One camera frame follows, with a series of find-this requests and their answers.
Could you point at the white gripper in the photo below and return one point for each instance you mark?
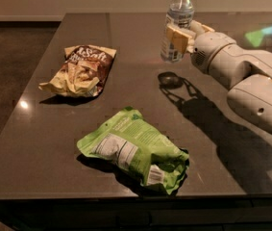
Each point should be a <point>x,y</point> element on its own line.
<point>210,50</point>

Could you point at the blue plastic water bottle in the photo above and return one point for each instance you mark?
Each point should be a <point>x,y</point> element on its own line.
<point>179,15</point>

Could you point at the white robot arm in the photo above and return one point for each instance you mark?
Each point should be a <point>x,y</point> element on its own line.
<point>246,74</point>

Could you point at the brown cream snack bag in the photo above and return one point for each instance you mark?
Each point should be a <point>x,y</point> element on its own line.
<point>84,72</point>

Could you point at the green snack bag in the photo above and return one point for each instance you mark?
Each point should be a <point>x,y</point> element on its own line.
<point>139,149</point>

